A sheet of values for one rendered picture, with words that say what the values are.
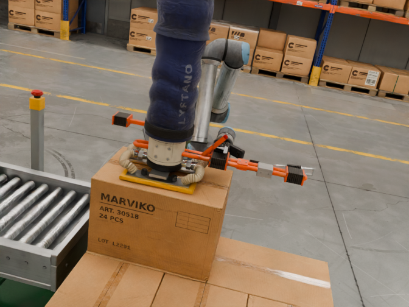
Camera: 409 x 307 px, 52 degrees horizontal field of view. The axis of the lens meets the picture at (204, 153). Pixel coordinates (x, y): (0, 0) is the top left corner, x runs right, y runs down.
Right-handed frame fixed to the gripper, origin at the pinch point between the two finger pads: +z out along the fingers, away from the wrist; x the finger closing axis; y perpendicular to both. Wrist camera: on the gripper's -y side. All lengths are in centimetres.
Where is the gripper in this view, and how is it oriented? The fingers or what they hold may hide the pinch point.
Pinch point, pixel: (224, 160)
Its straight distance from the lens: 193.5
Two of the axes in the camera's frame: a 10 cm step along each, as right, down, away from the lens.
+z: -1.5, 3.8, -9.1
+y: -9.8, -2.0, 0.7
